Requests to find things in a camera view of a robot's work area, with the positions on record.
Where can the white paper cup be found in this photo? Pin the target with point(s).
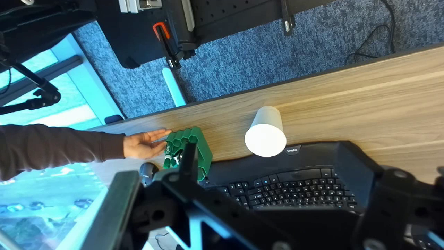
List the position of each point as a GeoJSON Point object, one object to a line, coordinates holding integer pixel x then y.
{"type": "Point", "coordinates": [265, 136]}

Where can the forearm in brown sleeve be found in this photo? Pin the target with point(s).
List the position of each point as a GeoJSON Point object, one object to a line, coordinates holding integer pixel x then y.
{"type": "Point", "coordinates": [25, 147]}

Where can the black orange clamp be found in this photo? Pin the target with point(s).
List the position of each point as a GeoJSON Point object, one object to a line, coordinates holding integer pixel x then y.
{"type": "Point", "coordinates": [165, 39]}

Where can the person's bare hand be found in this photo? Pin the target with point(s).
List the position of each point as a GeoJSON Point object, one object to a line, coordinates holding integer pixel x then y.
{"type": "Point", "coordinates": [146, 144]}

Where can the black computer keyboard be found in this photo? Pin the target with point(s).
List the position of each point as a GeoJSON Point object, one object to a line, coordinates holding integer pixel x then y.
{"type": "Point", "coordinates": [330, 175]}

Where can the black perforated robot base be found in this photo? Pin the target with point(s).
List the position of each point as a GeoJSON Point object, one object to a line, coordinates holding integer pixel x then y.
{"type": "Point", "coordinates": [128, 23]}

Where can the green honeycomb pen holder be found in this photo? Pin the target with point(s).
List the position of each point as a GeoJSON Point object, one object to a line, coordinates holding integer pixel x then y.
{"type": "Point", "coordinates": [175, 147]}

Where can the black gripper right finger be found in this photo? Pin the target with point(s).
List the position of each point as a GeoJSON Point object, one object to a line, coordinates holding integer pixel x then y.
{"type": "Point", "coordinates": [398, 201]}

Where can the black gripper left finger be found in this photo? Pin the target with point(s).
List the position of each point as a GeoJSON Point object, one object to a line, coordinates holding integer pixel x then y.
{"type": "Point", "coordinates": [131, 210]}

